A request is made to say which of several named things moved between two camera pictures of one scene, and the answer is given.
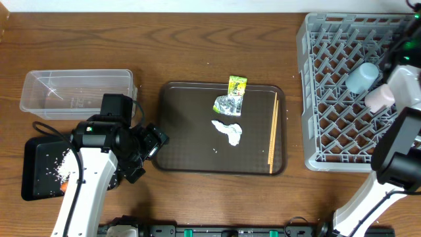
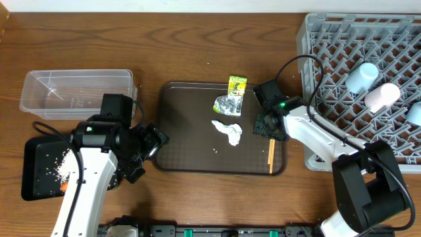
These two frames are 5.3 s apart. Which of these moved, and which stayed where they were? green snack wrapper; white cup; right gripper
Moved: right gripper
Stayed: white cup; green snack wrapper
